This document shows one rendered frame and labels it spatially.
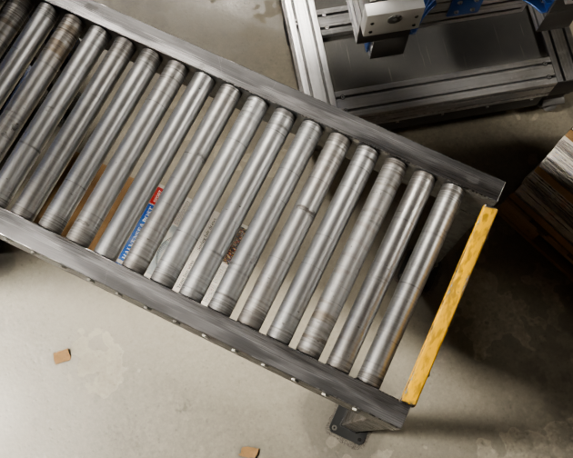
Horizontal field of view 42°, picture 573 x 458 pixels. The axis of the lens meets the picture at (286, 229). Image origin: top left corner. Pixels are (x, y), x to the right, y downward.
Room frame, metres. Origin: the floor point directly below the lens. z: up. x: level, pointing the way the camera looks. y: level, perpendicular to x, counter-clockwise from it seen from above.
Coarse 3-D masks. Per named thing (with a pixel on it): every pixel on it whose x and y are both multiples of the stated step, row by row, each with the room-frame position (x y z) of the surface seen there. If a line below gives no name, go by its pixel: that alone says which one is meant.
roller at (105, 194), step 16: (176, 64) 0.77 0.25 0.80; (160, 80) 0.73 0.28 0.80; (176, 80) 0.74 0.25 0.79; (160, 96) 0.69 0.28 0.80; (144, 112) 0.66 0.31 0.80; (160, 112) 0.66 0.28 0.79; (144, 128) 0.62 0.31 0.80; (128, 144) 0.58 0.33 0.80; (144, 144) 0.59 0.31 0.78; (112, 160) 0.55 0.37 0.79; (128, 160) 0.55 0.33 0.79; (112, 176) 0.51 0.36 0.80; (128, 176) 0.52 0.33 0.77; (96, 192) 0.48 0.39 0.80; (112, 192) 0.48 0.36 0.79; (96, 208) 0.44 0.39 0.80; (80, 224) 0.41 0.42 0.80; (96, 224) 0.41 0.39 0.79; (80, 240) 0.37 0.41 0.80
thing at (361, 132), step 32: (64, 0) 0.92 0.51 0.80; (128, 32) 0.85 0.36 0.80; (160, 32) 0.85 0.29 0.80; (192, 64) 0.77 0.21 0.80; (224, 64) 0.78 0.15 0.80; (288, 96) 0.70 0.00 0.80; (352, 128) 0.63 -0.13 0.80; (384, 128) 0.64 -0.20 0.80; (384, 160) 0.58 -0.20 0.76; (416, 160) 0.57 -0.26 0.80; (448, 160) 0.57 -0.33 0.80; (480, 192) 0.50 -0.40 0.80
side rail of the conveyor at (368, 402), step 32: (0, 224) 0.40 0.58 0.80; (32, 224) 0.40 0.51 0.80; (64, 256) 0.34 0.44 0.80; (96, 256) 0.34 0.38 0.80; (128, 288) 0.28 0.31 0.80; (160, 288) 0.28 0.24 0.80; (192, 320) 0.22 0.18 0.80; (224, 320) 0.22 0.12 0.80; (256, 352) 0.16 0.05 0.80; (288, 352) 0.16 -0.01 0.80; (320, 384) 0.10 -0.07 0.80; (352, 384) 0.10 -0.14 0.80; (384, 416) 0.05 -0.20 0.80
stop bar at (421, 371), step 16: (496, 208) 0.46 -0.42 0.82; (480, 224) 0.43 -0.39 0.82; (480, 240) 0.39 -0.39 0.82; (464, 256) 0.36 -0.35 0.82; (464, 272) 0.33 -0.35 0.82; (448, 288) 0.29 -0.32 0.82; (464, 288) 0.30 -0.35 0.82; (448, 304) 0.26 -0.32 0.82; (448, 320) 0.23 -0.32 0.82; (432, 336) 0.20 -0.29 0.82; (432, 352) 0.17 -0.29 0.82; (416, 368) 0.14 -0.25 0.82; (416, 384) 0.11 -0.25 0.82; (400, 400) 0.08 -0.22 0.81; (416, 400) 0.08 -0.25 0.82
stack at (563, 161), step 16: (560, 144) 0.71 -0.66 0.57; (544, 160) 0.71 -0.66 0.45; (560, 160) 0.69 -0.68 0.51; (528, 176) 0.72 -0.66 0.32; (560, 176) 0.67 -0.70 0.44; (528, 192) 0.70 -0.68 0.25; (544, 192) 0.68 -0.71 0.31; (512, 208) 0.69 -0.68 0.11; (544, 208) 0.65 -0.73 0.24; (560, 208) 0.64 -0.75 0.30; (512, 224) 0.67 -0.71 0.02; (528, 224) 0.65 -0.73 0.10; (560, 224) 0.61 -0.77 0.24; (528, 240) 0.62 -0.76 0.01; (560, 256) 0.57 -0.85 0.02
